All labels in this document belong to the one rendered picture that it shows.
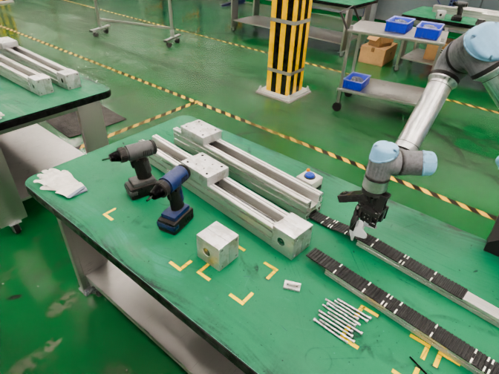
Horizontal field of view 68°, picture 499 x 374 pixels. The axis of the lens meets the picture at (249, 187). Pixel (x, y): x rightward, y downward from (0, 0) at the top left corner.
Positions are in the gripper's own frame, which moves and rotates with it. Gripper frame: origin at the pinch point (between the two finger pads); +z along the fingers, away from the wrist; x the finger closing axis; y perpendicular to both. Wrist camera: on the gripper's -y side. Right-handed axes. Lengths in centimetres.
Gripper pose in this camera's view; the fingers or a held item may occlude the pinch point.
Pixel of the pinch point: (355, 232)
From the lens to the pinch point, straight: 135.4
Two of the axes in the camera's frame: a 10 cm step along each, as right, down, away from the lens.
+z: -0.4, 8.2, 5.8
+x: 7.0, -3.9, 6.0
